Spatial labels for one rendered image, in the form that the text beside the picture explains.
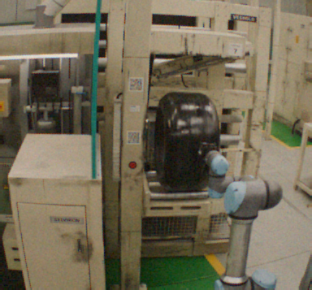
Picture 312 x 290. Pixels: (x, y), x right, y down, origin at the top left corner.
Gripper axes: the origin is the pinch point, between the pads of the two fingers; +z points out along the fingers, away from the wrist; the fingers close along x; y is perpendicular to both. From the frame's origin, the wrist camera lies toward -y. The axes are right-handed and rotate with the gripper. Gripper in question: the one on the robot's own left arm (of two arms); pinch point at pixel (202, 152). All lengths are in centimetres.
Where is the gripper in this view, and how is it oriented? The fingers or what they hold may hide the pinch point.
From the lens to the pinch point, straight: 218.9
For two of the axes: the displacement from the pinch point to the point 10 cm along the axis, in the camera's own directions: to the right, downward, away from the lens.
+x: -9.9, -0.1, -1.4
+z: -1.3, -2.0, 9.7
